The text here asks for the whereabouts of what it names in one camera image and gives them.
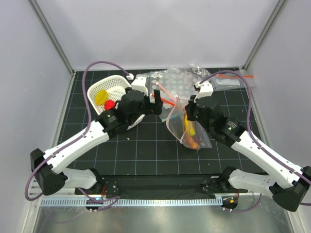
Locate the slotted metal cable duct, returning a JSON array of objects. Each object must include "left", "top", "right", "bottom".
[{"left": 39, "top": 196, "right": 223, "bottom": 207}]

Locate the far labelled orange zip bag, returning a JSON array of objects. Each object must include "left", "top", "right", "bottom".
[{"left": 208, "top": 70, "right": 257, "bottom": 91}]

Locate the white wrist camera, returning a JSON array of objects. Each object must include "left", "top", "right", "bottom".
[
  {"left": 194, "top": 81, "right": 214, "bottom": 102},
  {"left": 126, "top": 73, "right": 149, "bottom": 96}
]

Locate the black cutting mat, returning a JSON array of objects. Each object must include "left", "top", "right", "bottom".
[{"left": 56, "top": 70, "right": 264, "bottom": 175}]

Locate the red toy strawberry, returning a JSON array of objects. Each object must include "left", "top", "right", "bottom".
[{"left": 104, "top": 100, "right": 115, "bottom": 110}]

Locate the pink dotted zip bag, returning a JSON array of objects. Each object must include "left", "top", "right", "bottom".
[{"left": 141, "top": 64, "right": 211, "bottom": 102}]

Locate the yellow toy lemon slice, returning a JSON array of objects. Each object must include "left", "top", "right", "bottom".
[{"left": 95, "top": 90, "right": 109, "bottom": 105}]

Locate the orange zipper clear bag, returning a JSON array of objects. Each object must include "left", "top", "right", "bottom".
[{"left": 149, "top": 94, "right": 175, "bottom": 106}]

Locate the left aluminium frame post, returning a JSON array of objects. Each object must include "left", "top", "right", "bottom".
[{"left": 26, "top": 0, "right": 75, "bottom": 76}]

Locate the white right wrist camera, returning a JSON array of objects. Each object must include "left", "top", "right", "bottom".
[{"left": 194, "top": 81, "right": 214, "bottom": 102}]

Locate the yellow toy banana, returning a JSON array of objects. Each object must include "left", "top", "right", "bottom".
[{"left": 184, "top": 114, "right": 196, "bottom": 136}]

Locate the blue zipper clear bag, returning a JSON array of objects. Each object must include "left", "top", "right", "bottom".
[{"left": 159, "top": 107, "right": 185, "bottom": 122}]

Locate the orange maroon toy steak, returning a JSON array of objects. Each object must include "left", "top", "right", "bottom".
[{"left": 182, "top": 134, "right": 199, "bottom": 150}]

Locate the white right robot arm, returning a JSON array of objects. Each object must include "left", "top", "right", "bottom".
[{"left": 185, "top": 95, "right": 311, "bottom": 212}]

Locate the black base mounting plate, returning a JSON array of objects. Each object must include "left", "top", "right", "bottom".
[{"left": 84, "top": 174, "right": 237, "bottom": 200}]

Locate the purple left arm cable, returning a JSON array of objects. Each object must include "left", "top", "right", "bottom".
[{"left": 25, "top": 60, "right": 133, "bottom": 212}]

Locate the aluminium frame post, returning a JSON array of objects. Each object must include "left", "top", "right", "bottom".
[
  {"left": 26, "top": 0, "right": 75, "bottom": 76},
  {"left": 242, "top": 0, "right": 288, "bottom": 70}
]

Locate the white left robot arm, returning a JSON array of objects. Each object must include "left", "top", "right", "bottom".
[{"left": 30, "top": 87, "right": 163, "bottom": 196}]

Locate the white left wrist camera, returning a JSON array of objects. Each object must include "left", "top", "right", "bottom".
[{"left": 126, "top": 73, "right": 149, "bottom": 96}]

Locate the pink zipper clear bag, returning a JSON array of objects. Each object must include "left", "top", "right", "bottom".
[{"left": 166, "top": 94, "right": 212, "bottom": 150}]

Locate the white perforated plastic basket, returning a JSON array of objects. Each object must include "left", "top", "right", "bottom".
[{"left": 86, "top": 75, "right": 144, "bottom": 129}]

